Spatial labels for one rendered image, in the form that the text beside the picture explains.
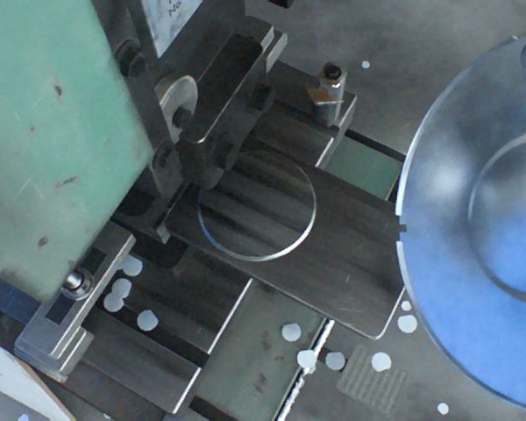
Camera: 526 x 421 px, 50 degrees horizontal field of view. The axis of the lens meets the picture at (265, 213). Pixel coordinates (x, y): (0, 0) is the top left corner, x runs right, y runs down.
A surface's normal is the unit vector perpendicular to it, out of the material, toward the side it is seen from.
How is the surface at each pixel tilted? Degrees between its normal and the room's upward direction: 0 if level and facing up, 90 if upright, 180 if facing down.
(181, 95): 90
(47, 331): 0
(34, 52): 90
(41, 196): 90
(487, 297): 58
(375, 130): 0
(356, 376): 0
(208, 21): 90
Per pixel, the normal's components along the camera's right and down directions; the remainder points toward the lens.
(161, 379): -0.02, -0.37
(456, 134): -0.84, -0.05
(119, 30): 0.88, 0.44
